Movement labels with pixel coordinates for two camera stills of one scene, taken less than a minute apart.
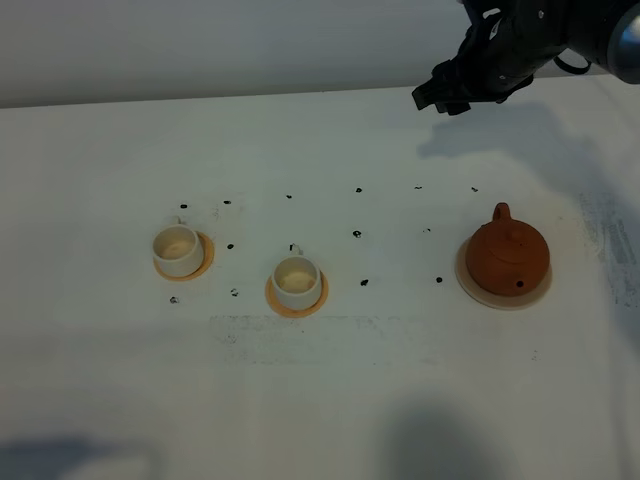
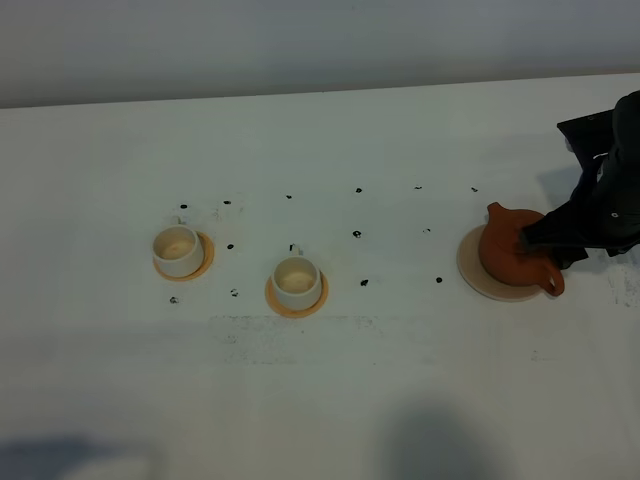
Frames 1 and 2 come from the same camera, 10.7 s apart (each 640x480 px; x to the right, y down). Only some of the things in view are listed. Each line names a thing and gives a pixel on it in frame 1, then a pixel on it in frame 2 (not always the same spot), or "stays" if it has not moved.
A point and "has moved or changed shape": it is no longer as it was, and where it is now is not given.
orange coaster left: x=207 y=261 stays
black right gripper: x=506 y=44 → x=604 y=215
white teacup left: x=178 y=249 stays
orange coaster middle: x=273 y=300 stays
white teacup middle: x=296 y=279 stays
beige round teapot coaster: x=492 y=300 → x=477 y=278
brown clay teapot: x=507 y=256 has moved or changed shape
